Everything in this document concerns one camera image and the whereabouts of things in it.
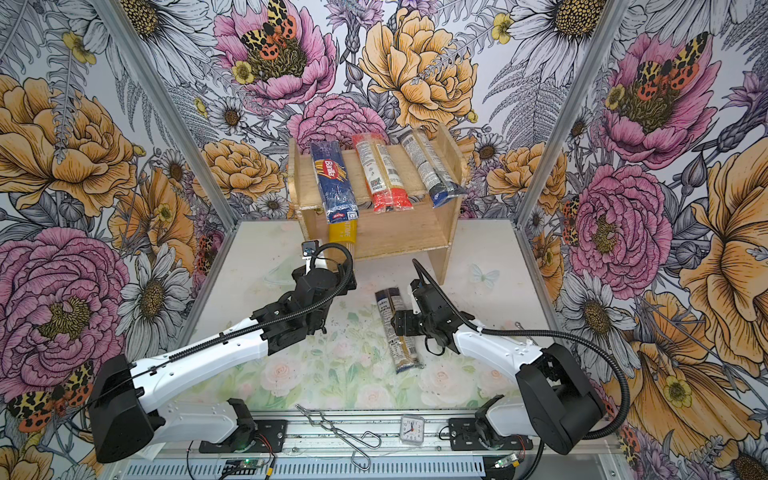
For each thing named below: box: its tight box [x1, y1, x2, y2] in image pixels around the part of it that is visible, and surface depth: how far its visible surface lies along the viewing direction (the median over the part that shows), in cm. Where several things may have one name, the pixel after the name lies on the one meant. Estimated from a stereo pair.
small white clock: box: [399, 415, 425, 446], surface depth 75 cm
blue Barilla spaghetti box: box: [310, 140, 359, 224], surface depth 67 cm
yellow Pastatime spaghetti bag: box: [327, 220, 359, 259], surface depth 88 cm
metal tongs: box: [295, 404, 382, 470], surface depth 76 cm
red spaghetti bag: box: [352, 133, 414, 214], surface depth 69 cm
